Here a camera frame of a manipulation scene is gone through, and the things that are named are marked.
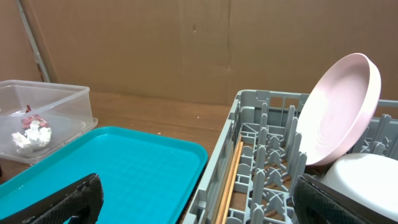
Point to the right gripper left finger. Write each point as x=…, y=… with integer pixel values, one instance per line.
x=78, y=203

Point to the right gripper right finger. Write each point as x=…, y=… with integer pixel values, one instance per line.
x=315, y=203

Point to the grey bowl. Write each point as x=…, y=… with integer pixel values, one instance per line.
x=368, y=179

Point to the white tissue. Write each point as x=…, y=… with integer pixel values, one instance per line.
x=36, y=136

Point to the wooden chopstick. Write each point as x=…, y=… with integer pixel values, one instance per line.
x=221, y=208
x=233, y=186

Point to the red snack wrapper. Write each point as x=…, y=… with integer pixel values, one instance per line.
x=26, y=122

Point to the large pink plate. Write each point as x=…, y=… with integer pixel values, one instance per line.
x=339, y=109

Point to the grey dishwasher rack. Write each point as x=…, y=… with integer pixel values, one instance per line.
x=271, y=161

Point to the teal plastic serving tray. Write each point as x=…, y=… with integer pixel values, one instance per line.
x=146, y=178

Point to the clear plastic bin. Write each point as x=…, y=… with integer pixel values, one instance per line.
x=66, y=108

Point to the grey metal wall strip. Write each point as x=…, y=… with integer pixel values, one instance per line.
x=38, y=59

